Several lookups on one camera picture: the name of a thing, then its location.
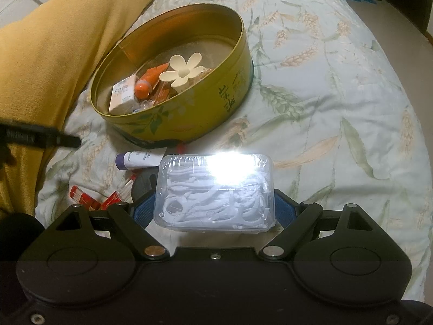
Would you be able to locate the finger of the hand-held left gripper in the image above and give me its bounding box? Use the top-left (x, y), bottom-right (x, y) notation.
top-left (0, 121), bottom-right (82, 150)

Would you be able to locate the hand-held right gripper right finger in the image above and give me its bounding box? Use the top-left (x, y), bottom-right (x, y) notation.
top-left (259, 190), bottom-right (384, 261)

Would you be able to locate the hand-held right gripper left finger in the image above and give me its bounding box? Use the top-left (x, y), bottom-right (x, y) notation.
top-left (54, 193), bottom-right (170, 261)

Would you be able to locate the purple cap white tube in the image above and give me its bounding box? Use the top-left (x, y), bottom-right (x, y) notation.
top-left (115, 149), bottom-right (166, 170)

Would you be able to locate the clear floss pick box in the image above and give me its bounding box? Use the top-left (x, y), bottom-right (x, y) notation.
top-left (152, 154), bottom-right (276, 234)

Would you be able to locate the white small box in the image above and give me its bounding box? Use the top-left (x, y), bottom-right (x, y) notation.
top-left (108, 76), bottom-right (137, 116)

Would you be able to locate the clear crinkled wrapper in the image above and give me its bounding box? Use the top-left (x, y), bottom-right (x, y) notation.
top-left (130, 100), bottom-right (153, 113)

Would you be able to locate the orange cream tube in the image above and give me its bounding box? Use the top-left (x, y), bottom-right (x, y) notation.
top-left (133, 64), bottom-right (170, 99)

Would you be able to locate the round gold tin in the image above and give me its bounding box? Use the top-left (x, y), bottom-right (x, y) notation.
top-left (88, 3), bottom-right (254, 143)

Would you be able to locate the cream flower hair clip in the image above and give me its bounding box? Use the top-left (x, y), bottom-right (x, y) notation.
top-left (159, 52), bottom-right (204, 93)

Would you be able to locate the dark grey round object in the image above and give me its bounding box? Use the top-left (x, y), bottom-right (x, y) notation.
top-left (130, 173), bottom-right (159, 200)

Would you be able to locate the yellow pillow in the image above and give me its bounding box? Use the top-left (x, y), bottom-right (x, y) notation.
top-left (0, 0), bottom-right (168, 220)

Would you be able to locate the wheat print quilt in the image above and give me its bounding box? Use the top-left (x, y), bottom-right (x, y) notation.
top-left (34, 0), bottom-right (433, 298)

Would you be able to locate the pale grey sheet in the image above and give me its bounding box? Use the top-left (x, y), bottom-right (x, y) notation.
top-left (0, 0), bottom-right (78, 29)

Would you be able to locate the dark door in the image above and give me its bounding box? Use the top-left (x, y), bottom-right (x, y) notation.
top-left (386, 0), bottom-right (433, 43)

